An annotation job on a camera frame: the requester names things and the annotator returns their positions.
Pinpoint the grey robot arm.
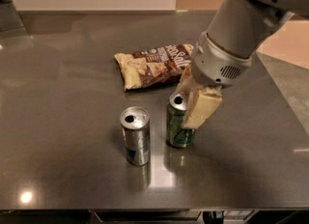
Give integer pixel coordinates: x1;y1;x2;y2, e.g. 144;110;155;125
176;0;309;129

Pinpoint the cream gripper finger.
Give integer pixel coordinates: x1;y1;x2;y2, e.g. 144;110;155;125
182;86;223;129
176;67;197;94

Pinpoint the sea salt chips bag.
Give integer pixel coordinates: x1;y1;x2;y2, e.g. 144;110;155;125
114;44;193;91

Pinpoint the green soda can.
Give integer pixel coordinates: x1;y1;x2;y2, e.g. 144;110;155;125
166;93;195;148

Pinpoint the silver redbull can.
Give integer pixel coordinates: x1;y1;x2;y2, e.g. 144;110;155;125
120;106;150;166

